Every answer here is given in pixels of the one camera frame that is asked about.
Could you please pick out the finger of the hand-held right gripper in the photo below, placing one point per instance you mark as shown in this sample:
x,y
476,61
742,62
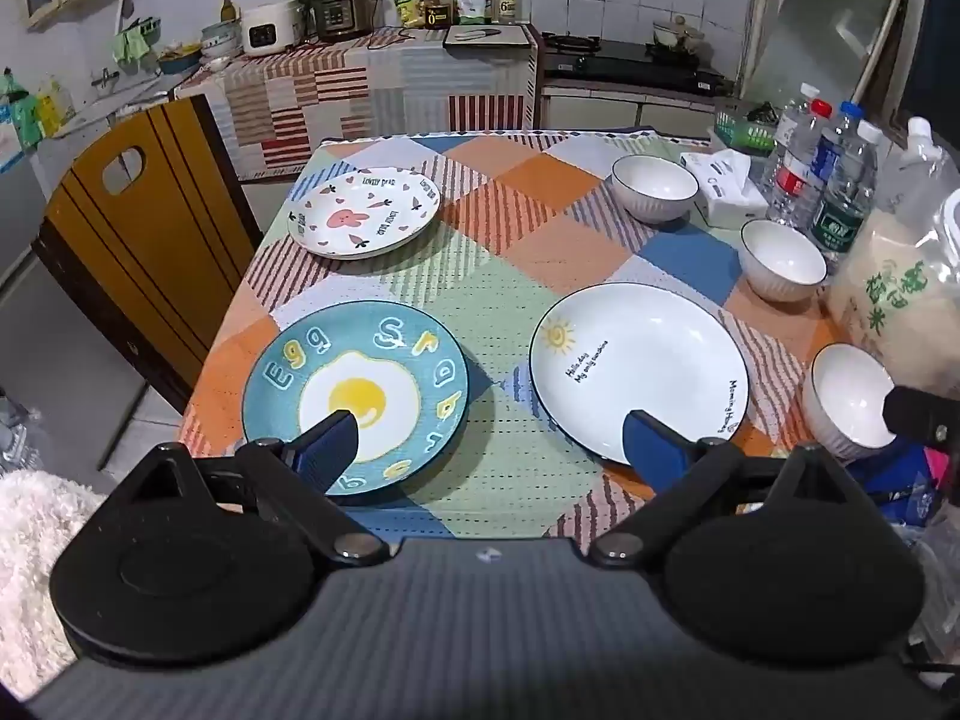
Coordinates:
x,y
919,416

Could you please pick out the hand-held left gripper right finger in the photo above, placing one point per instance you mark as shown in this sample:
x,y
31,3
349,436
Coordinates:
x,y
652,450

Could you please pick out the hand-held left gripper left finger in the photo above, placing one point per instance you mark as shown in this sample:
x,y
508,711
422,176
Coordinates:
x,y
334,442

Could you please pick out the white ribbed bowl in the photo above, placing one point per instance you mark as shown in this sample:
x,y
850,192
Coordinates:
x,y
780,255
840,397
652,180

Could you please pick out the white plate with sun print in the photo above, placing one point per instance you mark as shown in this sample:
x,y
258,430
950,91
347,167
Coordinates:
x,y
637,360

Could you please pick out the blue plate with fried egg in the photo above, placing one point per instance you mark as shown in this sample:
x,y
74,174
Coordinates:
x,y
390,360

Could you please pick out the white plate with pink bunny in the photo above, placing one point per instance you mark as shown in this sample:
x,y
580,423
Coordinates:
x,y
360,199

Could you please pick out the stack of bowls on counter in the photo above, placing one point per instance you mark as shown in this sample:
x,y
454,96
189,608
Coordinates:
x,y
221,41

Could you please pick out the blue plastic packet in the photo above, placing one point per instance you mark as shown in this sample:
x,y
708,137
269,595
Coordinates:
x,y
911,499

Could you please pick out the clear bag of rice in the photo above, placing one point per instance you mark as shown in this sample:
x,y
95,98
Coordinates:
x,y
892,292

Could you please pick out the clear plastic bag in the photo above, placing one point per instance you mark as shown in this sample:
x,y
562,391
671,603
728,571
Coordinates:
x,y
937,585

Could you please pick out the water bottle with green label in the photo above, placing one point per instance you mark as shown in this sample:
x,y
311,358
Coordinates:
x,y
840,217

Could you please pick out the checked patchwork tablecloth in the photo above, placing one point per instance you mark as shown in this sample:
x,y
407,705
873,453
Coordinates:
x,y
487,270

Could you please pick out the white tissue box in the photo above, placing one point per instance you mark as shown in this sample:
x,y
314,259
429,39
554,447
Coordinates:
x,y
731,195

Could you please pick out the water bottle with red label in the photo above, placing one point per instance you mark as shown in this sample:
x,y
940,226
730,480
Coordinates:
x,y
791,180

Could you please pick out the brown wooden chair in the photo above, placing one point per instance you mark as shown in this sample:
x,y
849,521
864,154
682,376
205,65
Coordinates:
x,y
150,240

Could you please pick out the water bottle with blue label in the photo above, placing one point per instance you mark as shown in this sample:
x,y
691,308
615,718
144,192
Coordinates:
x,y
829,154

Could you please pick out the white fluffy blanket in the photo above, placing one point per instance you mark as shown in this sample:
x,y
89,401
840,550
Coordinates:
x,y
30,540

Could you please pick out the clear water bottle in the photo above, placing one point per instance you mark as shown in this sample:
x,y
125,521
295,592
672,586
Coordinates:
x,y
793,120

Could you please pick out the green plastic basket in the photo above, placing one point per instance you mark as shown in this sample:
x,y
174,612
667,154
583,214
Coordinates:
x,y
739,135

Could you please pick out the white base cabinet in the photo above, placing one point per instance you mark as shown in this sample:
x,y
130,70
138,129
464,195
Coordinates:
x,y
637,112

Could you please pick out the black crumpled bag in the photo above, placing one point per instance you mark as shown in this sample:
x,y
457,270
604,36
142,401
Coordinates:
x,y
763,114

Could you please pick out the striped patchwork counter cloth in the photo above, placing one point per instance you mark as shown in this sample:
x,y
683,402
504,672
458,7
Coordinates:
x,y
337,97

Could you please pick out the black gas stove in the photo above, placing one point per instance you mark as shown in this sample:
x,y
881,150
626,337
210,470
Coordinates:
x,y
622,64

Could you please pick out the large metal sheet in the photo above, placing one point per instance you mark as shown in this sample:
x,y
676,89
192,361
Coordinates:
x,y
825,30

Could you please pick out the blue bowl with food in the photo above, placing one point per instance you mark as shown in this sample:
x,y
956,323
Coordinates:
x,y
180,64

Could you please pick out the white pot with lid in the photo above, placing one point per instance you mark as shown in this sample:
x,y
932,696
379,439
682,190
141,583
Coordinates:
x,y
675,36

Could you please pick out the white rice cooker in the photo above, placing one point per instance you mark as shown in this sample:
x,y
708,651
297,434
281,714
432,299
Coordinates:
x,y
266,30

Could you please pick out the black pressure cooker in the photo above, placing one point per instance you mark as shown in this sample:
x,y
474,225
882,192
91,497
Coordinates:
x,y
341,11

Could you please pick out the metal faucet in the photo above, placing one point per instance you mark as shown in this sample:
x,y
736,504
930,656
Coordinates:
x,y
105,76

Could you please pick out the kitchen knife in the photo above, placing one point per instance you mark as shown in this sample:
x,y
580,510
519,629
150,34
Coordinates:
x,y
476,34

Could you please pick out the white cutting board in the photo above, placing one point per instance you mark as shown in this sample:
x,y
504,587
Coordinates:
x,y
514,37

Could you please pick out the yellow detergent bottle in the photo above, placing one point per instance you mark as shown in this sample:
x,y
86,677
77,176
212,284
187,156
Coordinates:
x,y
52,109

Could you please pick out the yellow green seasoning packet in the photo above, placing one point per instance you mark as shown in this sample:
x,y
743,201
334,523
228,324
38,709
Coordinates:
x,y
410,7

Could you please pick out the green hanging cloth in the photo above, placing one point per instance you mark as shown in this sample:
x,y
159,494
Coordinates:
x,y
131,49

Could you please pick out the green plastic bag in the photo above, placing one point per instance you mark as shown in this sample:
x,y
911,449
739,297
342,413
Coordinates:
x,y
19,112

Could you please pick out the white green seasoning bag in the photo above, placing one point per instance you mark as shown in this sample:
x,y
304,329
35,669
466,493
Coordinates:
x,y
472,7

